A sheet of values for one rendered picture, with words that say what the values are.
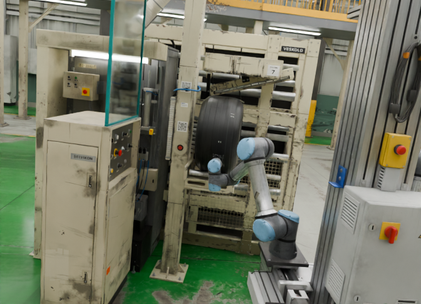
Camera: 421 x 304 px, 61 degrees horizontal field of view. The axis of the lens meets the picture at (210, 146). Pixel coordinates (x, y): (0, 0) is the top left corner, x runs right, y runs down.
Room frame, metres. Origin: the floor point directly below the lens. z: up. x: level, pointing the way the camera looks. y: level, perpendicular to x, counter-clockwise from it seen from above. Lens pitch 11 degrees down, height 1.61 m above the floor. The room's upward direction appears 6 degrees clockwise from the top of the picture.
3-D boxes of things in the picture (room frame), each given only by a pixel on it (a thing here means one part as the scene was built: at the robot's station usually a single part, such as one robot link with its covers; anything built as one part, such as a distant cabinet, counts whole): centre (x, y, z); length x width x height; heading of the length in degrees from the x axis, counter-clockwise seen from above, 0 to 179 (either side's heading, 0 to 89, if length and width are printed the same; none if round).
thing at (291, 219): (1.78, -0.45, 0.88); 0.13 x 0.12 x 0.14; 129
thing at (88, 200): (2.22, 0.73, 0.63); 0.56 x 0.41 x 1.27; 175
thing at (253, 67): (2.93, -0.19, 1.71); 0.61 x 0.25 x 0.15; 85
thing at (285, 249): (1.79, -0.45, 0.77); 0.15 x 0.15 x 0.10
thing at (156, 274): (2.65, 0.22, 0.02); 0.27 x 0.27 x 0.04; 85
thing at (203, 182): (2.51, -0.03, 0.84); 0.36 x 0.09 x 0.06; 85
